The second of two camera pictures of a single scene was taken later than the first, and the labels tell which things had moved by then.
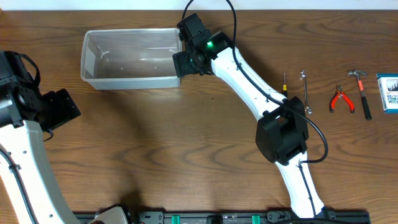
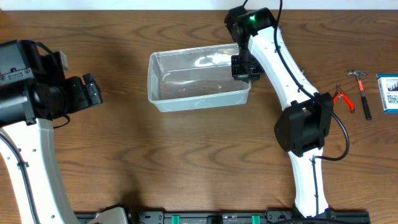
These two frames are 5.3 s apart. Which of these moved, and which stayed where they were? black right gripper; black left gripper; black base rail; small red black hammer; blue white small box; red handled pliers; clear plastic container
Moved: black left gripper; clear plastic container; black right gripper
Stayed: small red black hammer; blue white small box; red handled pliers; black base rail
